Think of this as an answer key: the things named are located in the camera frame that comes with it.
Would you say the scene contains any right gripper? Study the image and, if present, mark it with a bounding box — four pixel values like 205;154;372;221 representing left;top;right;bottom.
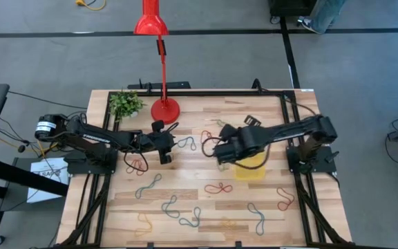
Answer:
216;123;257;167

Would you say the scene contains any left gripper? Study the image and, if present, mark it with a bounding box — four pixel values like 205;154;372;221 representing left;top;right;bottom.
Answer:
146;119;173;166

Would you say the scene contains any red rubber band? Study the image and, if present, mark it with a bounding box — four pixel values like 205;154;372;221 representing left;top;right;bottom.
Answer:
276;187;296;212
200;129;218;145
204;182;234;195
125;158;149;176

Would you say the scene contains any teal rubber band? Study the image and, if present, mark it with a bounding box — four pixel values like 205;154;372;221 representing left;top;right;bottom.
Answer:
177;136;198;152
135;172;163;200
160;194;181;219
178;206;202;228
247;202;266;237

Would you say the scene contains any yellow rubber band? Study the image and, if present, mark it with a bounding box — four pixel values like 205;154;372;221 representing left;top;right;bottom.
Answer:
135;212;154;238

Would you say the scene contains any yellow translucent plastic bin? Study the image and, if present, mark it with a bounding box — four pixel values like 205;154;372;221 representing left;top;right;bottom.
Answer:
235;151;267;181

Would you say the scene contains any red desk lamp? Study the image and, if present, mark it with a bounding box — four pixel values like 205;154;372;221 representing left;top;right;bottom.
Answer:
133;0;182;125

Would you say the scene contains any green plant in white pot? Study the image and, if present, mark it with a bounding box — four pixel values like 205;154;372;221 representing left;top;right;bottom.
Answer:
108;89;147;122

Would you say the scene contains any black power strip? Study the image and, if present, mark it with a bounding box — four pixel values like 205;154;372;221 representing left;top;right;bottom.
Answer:
127;78;192;90

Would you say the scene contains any white paper sheet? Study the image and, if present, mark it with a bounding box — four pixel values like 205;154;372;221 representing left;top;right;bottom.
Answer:
28;157;69;204

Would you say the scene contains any black wheeled cart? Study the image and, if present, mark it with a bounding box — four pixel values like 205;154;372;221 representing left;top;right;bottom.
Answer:
269;0;319;25

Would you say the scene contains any person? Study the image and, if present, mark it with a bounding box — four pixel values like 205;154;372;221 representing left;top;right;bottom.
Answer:
297;0;347;35

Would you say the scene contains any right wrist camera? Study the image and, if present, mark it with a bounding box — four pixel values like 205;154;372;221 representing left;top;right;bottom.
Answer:
214;142;236;164

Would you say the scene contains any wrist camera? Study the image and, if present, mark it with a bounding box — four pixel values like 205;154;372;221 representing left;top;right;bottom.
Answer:
163;133;178;149
214;142;236;164

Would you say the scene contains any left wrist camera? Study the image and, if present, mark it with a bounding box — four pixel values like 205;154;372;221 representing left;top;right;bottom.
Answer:
163;133;178;149

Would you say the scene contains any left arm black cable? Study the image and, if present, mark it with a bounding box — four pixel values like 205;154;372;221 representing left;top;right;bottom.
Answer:
122;122;180;173

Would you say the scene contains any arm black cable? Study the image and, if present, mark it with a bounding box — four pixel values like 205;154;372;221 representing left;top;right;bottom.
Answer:
201;136;272;171
122;122;180;173

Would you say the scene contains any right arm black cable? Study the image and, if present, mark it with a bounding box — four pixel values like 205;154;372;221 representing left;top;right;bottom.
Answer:
201;136;272;171

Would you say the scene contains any black power cable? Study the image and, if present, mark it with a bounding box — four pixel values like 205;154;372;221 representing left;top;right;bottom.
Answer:
252;77;321;117

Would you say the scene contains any black floor cable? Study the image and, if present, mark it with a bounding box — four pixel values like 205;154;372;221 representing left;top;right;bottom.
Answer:
7;90;88;111

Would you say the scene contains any yellow extension cable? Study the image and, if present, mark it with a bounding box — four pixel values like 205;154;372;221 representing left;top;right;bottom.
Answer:
75;0;107;11

